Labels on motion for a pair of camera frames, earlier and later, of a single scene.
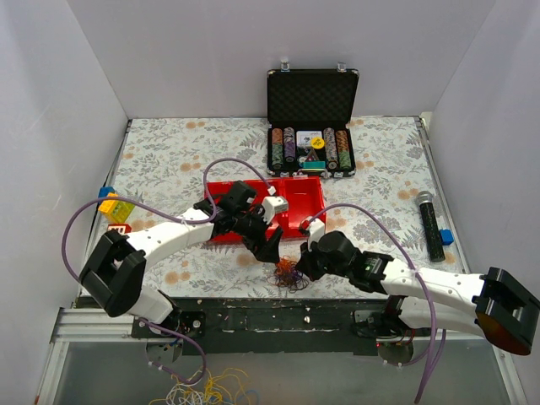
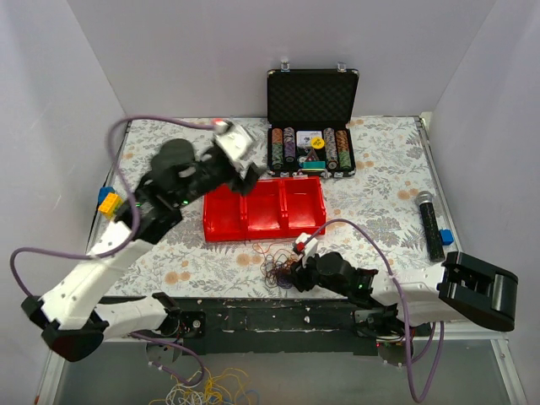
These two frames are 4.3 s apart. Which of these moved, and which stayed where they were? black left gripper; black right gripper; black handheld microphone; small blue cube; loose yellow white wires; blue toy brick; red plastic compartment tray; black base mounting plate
Moved: black left gripper; black right gripper
Stayed: loose yellow white wires; black handheld microphone; black base mounting plate; red plastic compartment tray; small blue cube; blue toy brick
